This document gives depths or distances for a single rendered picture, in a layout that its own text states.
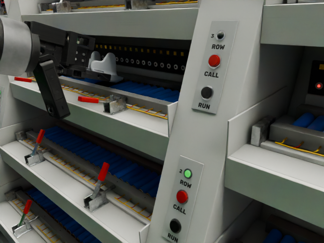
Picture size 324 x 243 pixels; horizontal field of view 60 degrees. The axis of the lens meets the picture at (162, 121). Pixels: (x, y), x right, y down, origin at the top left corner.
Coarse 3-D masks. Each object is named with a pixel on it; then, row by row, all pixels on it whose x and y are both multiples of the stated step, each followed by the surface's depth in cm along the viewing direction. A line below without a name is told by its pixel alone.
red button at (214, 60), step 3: (210, 57) 37; (213, 57) 37; (216, 57) 37; (210, 60) 37; (213, 60) 37; (216, 60) 37; (219, 60) 37; (210, 63) 37; (213, 63) 37; (216, 63) 37; (213, 66) 37
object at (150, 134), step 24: (24, 72) 82; (144, 72) 69; (168, 72) 64; (24, 96) 76; (72, 96) 64; (72, 120) 61; (96, 120) 54; (120, 120) 49; (144, 120) 48; (168, 120) 40; (144, 144) 46
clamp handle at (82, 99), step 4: (80, 96) 47; (112, 96) 52; (80, 100) 47; (84, 100) 47; (88, 100) 48; (92, 100) 48; (96, 100) 49; (100, 100) 50; (104, 100) 51; (108, 100) 52; (112, 100) 52
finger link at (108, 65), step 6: (108, 54) 57; (102, 60) 57; (108, 60) 58; (114, 60) 59; (90, 66) 55; (96, 66) 56; (102, 66) 57; (108, 66) 58; (114, 66) 59; (102, 72) 57; (108, 72) 58; (114, 72) 59; (114, 78) 59; (120, 78) 61
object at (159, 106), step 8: (32, 72) 81; (64, 80) 69; (72, 80) 68; (64, 88) 67; (72, 88) 68; (80, 88) 65; (88, 88) 63; (96, 88) 61; (104, 88) 60; (112, 88) 60; (104, 96) 60; (128, 96) 54; (136, 96) 53; (144, 96) 53; (136, 104) 53; (144, 104) 52; (152, 104) 50; (160, 104) 49; (168, 104) 48; (144, 112) 50; (160, 112) 49
